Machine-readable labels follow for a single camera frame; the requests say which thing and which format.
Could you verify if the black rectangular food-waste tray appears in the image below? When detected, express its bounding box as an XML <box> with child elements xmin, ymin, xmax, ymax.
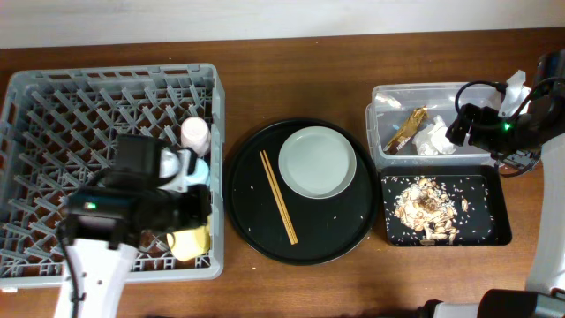
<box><xmin>380</xmin><ymin>165</ymin><xmax>512</xmax><ymax>246</ymax></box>

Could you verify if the light blue plastic cup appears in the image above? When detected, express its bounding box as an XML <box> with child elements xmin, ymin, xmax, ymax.
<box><xmin>181</xmin><ymin>158</ymin><xmax>210</xmax><ymax>188</ymax></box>

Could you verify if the gold snack wrapper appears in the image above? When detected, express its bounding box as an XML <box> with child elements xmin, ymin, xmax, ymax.
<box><xmin>383</xmin><ymin>106</ymin><xmax>428</xmax><ymax>155</ymax></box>

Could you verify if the grey round plate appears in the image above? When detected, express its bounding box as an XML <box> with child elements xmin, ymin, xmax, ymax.
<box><xmin>278</xmin><ymin>126</ymin><xmax>357</xmax><ymax>200</ymax></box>

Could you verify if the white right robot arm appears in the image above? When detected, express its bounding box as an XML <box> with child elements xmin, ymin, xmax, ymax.
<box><xmin>415</xmin><ymin>50</ymin><xmax>564</xmax><ymax>318</ymax></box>

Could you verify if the clear plastic waste bin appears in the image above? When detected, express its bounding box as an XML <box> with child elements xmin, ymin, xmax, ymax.
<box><xmin>365</xmin><ymin>82</ymin><xmax>494</xmax><ymax>170</ymax></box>

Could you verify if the grey dishwasher rack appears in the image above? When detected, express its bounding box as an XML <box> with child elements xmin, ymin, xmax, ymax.
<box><xmin>1</xmin><ymin>64</ymin><xmax>225</xmax><ymax>289</ymax></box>

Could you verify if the yellow plastic bowl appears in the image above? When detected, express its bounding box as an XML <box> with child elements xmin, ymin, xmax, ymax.
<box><xmin>166</xmin><ymin>216</ymin><xmax>211</xmax><ymax>261</ymax></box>

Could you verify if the pink plastic cup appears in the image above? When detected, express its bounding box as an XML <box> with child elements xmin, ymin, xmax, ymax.
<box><xmin>180</xmin><ymin>117</ymin><xmax>211</xmax><ymax>157</ymax></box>

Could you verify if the white tissue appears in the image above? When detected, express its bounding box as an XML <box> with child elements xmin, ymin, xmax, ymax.
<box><xmin>412</xmin><ymin>116</ymin><xmax>456</xmax><ymax>156</ymax></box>

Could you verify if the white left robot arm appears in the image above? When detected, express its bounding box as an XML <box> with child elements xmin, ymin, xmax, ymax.
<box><xmin>55</xmin><ymin>185</ymin><xmax>211</xmax><ymax>317</ymax></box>

